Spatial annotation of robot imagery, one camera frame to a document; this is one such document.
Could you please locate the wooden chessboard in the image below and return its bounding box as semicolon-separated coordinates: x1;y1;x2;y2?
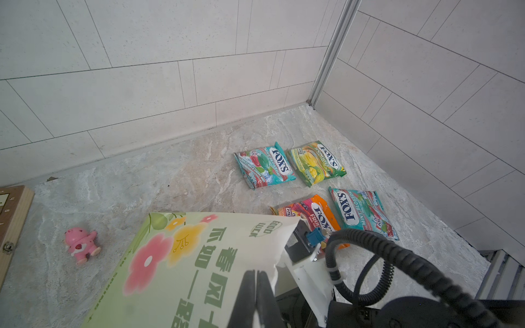
0;185;35;286

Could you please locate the teal mint candy bag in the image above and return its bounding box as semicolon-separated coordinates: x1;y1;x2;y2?
234;142;297;189

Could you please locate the white paper bag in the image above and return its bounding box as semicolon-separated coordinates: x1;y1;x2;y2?
81;210;335;328

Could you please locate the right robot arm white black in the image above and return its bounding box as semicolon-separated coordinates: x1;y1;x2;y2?
276;231;489;327

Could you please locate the orange candy bag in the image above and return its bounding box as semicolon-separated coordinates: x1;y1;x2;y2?
271;195;343;251

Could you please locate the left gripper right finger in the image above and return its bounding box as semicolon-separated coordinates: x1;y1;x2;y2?
256;271;285;328

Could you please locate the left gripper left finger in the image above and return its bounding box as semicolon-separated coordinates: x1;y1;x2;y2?
227;270;256;328

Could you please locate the small pink toy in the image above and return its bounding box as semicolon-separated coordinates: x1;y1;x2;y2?
64;228;102;265

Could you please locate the yellow green candy bag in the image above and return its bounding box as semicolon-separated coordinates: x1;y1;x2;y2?
287;140;347;187

